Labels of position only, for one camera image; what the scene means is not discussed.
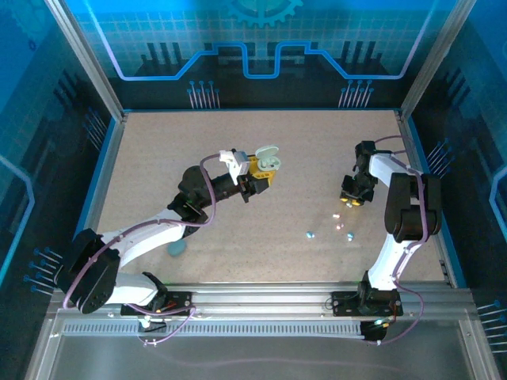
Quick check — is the mint green earbud charging case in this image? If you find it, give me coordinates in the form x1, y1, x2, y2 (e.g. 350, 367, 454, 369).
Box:
254, 144, 283, 172

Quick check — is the aluminium table side rail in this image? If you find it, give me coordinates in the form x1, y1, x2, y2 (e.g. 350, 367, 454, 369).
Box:
78, 112, 128, 258
395, 110, 456, 286

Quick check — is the grey slotted cable duct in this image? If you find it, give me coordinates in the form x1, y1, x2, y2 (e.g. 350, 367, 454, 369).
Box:
63, 321, 368, 338

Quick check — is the blue earbud charging case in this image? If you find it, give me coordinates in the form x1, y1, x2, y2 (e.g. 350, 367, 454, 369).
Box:
166, 239, 188, 259

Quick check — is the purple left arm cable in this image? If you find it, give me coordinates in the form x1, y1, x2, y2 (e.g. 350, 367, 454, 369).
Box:
62, 154, 223, 348

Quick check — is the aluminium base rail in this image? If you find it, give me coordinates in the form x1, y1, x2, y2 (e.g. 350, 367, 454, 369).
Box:
160, 279, 476, 320

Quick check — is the small black electronics box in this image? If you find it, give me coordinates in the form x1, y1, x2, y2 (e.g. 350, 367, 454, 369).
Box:
360, 318, 391, 345

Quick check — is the aluminium frame post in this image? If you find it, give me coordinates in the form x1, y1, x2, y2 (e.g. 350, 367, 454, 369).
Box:
42, 0, 128, 122
399, 0, 479, 116

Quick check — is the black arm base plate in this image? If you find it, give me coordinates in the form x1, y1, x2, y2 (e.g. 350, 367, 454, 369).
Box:
120, 291, 196, 317
330, 291, 405, 317

